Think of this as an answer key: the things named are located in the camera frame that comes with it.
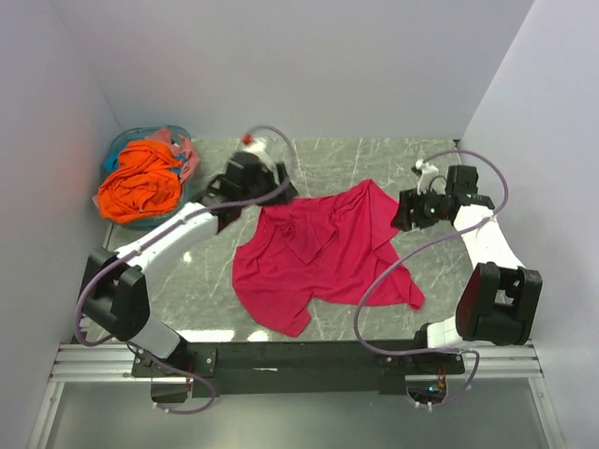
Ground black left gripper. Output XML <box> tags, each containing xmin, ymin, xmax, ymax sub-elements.
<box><xmin>241</xmin><ymin>163</ymin><xmax>300</xmax><ymax>209</ymax></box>

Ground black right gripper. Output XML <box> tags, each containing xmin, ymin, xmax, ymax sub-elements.
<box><xmin>389</xmin><ymin>184</ymin><xmax>448</xmax><ymax>232</ymax></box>

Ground red t shirt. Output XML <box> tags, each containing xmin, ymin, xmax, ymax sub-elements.
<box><xmin>232</xmin><ymin>180</ymin><xmax>399</xmax><ymax>337</ymax></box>

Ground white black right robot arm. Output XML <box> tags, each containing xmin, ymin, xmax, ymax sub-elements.
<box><xmin>391</xmin><ymin>160</ymin><xmax>543</xmax><ymax>373</ymax></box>

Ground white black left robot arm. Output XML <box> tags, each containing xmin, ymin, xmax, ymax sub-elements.
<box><xmin>76</xmin><ymin>150</ymin><xmax>298</xmax><ymax>376</ymax></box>

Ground pink t shirt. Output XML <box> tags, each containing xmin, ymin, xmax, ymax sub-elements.
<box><xmin>145</xmin><ymin>125</ymin><xmax>200</xmax><ymax>184</ymax></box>

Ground teal plastic laundry basket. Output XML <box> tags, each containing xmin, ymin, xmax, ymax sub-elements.
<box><xmin>93</xmin><ymin>125</ymin><xmax>200</xmax><ymax>228</ymax></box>

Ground orange t shirt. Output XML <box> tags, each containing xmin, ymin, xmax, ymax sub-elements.
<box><xmin>96</xmin><ymin>140</ymin><xmax>182</xmax><ymax>225</ymax></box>

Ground blue garment in basket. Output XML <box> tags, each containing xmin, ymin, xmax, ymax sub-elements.
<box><xmin>102</xmin><ymin>152</ymin><xmax>119</xmax><ymax>174</ymax></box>

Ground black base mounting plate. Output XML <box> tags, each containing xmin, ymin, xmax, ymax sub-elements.
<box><xmin>131</xmin><ymin>340</ymin><xmax>465</xmax><ymax>404</ymax></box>

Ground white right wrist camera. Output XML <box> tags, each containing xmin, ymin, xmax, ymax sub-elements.
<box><xmin>412</xmin><ymin>159</ymin><xmax>440</xmax><ymax>195</ymax></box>

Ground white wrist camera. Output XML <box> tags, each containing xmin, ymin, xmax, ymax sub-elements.
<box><xmin>412</xmin><ymin>159</ymin><xmax>440</xmax><ymax>195</ymax></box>
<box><xmin>241</xmin><ymin>134</ymin><xmax>272</xmax><ymax>157</ymax></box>

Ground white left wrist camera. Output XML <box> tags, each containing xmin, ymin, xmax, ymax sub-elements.
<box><xmin>241</xmin><ymin>134</ymin><xmax>272</xmax><ymax>157</ymax></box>

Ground aluminium frame rail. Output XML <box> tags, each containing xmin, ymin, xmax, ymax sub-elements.
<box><xmin>50</xmin><ymin>341</ymin><xmax>543</xmax><ymax>383</ymax></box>

